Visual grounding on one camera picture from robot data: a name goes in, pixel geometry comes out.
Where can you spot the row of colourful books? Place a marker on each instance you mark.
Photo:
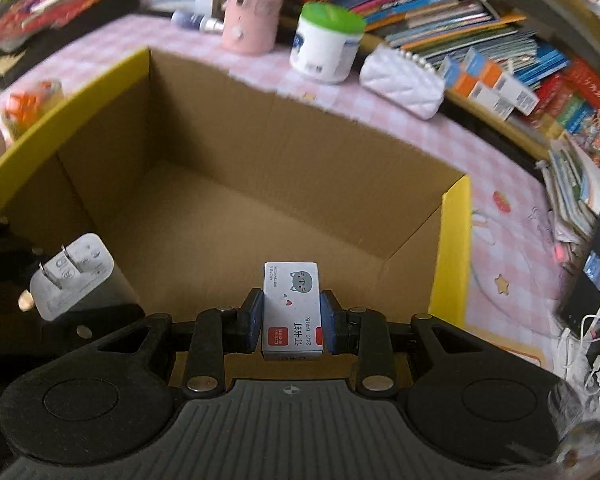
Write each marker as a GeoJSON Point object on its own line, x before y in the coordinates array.
{"type": "Point", "coordinates": [420, 5]}

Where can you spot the stack of red printed packets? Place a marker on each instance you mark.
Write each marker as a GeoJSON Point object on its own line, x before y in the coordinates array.
{"type": "Point", "coordinates": [585, 110]}

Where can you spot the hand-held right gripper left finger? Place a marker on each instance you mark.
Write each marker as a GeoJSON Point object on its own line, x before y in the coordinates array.
{"type": "Point", "coordinates": [254, 320]}

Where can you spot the red plastic packets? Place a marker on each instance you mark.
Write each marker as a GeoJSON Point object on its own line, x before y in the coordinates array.
{"type": "Point", "coordinates": [50, 5]}

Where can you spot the black electronic keyboard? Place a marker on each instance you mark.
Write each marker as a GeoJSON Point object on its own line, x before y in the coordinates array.
{"type": "Point", "coordinates": [80, 25]}

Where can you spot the white plug charger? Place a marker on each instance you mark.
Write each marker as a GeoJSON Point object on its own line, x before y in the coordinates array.
{"type": "Point", "coordinates": [80, 280]}

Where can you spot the black smartphone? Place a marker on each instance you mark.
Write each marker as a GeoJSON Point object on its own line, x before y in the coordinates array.
{"type": "Point", "coordinates": [590, 280]}

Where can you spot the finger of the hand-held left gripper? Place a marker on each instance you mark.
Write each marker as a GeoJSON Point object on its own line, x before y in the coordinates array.
{"type": "Point", "coordinates": [5, 255]}
{"type": "Point", "coordinates": [55, 340]}

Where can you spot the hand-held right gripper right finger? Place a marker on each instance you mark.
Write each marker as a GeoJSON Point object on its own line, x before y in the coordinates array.
{"type": "Point", "coordinates": [328, 322]}

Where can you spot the white staple box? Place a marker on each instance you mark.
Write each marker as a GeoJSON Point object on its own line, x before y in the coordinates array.
{"type": "Point", "coordinates": [292, 310]}

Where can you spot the yellow cardboard box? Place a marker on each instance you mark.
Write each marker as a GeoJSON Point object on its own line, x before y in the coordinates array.
{"type": "Point", "coordinates": [260, 185]}

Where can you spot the white jar green lid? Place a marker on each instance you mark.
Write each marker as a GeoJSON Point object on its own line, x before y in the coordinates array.
{"type": "Point", "coordinates": [325, 50]}

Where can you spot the small blue spray bottle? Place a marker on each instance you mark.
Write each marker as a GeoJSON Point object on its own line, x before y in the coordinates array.
{"type": "Point", "coordinates": [190, 20]}

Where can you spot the pink checked tablecloth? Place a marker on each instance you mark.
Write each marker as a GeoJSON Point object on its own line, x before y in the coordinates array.
{"type": "Point", "coordinates": [505, 185]}

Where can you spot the pink cylindrical humidifier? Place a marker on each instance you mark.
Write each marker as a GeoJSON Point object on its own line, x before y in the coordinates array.
{"type": "Point", "coordinates": [255, 10]}

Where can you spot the tape roll with orange clip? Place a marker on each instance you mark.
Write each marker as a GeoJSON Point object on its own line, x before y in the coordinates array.
{"type": "Point", "coordinates": [30, 105]}

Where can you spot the blue orange white carton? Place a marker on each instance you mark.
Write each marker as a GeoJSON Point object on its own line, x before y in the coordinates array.
{"type": "Point", "coordinates": [517, 95]}
{"type": "Point", "coordinates": [485, 77]}
{"type": "Point", "coordinates": [452, 77]}

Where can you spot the pile of paper booklets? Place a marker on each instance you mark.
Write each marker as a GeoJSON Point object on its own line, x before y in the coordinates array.
{"type": "Point", "coordinates": [572, 190]}

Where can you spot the white quilted pearl bag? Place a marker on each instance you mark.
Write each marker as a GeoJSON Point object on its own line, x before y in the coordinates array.
{"type": "Point", "coordinates": [400, 85]}

